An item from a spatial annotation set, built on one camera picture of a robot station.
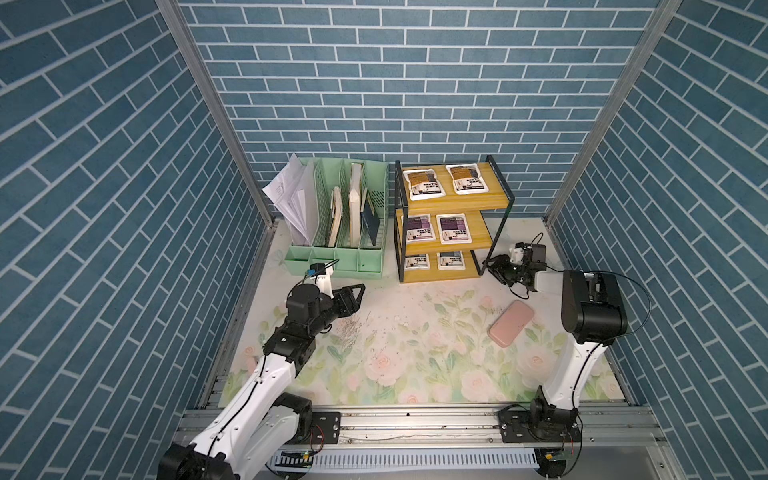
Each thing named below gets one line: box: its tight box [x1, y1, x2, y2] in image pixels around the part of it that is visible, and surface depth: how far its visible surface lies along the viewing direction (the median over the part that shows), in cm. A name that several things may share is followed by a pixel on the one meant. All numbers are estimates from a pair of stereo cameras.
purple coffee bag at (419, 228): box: [406, 214, 436, 243], surface depth 95 cm
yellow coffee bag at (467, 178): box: [445, 163, 489, 195], surface depth 84 cm
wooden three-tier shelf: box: [394, 155, 515, 284], surface depth 92 cm
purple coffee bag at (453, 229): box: [436, 213, 472, 245], surface depth 95 cm
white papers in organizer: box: [262, 154, 319, 247], surface depth 95 cm
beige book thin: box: [328, 186, 343, 248], surface depth 101 cm
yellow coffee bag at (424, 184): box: [402, 168, 446, 201], surface depth 82 cm
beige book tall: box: [349, 163, 362, 247], surface depth 98 cm
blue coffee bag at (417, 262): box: [404, 254, 430, 271], surface depth 107 cm
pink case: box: [488, 299, 535, 348], surface depth 94 cm
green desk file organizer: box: [284, 157, 390, 279], surface depth 104 cm
